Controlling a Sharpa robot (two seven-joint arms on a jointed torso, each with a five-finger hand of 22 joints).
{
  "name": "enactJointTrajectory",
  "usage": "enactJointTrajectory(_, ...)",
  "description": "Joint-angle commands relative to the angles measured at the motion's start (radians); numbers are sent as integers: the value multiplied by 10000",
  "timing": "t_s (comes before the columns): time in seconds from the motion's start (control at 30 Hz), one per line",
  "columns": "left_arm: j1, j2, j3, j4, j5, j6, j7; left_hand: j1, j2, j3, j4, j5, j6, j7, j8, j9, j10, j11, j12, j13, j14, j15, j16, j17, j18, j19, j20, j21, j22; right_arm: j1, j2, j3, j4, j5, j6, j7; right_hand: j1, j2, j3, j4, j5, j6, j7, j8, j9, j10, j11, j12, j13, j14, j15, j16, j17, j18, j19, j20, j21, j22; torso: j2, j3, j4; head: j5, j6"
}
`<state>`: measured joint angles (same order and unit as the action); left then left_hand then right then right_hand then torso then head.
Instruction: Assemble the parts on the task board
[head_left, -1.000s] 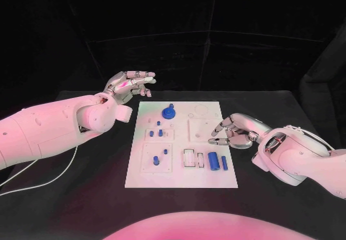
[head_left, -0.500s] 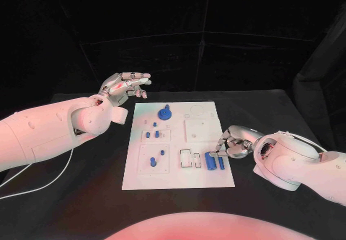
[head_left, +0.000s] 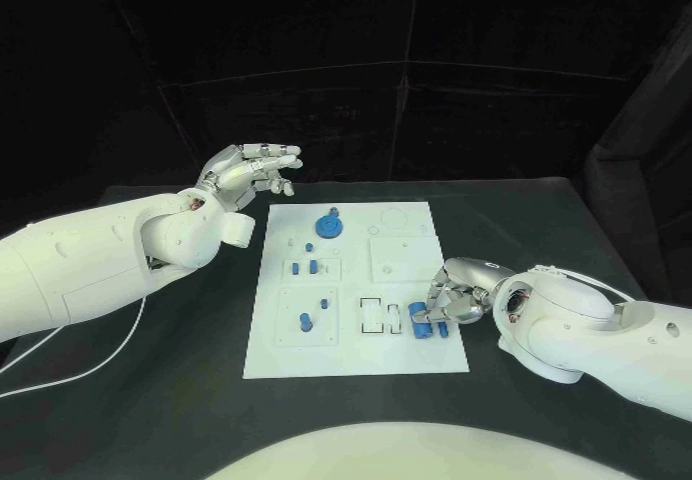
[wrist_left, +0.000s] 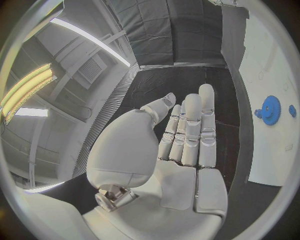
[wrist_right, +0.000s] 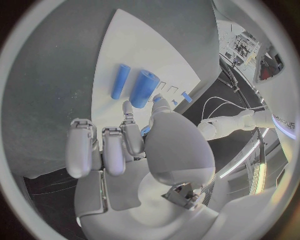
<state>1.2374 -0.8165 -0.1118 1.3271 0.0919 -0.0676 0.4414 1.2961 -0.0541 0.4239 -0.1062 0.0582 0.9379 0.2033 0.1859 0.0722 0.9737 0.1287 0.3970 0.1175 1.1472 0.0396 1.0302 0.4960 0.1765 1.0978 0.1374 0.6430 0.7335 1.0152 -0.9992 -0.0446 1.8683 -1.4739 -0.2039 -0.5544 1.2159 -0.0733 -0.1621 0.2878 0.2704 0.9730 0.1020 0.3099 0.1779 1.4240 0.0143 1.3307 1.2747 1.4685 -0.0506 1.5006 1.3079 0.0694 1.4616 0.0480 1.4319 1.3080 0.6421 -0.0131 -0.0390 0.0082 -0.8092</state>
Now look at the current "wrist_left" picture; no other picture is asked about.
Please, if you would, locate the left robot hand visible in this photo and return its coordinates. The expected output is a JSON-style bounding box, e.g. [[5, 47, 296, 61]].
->
[[81, 83, 229, 240]]

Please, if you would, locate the white task board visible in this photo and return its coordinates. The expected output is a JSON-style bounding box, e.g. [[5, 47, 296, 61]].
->
[[238, 9, 299, 187]]

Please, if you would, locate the blue gear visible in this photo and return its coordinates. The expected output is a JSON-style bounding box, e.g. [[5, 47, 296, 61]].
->
[[261, 95, 282, 126]]

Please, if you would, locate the glowing light bar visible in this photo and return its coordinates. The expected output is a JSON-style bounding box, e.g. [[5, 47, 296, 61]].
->
[[0, 62, 59, 126]]

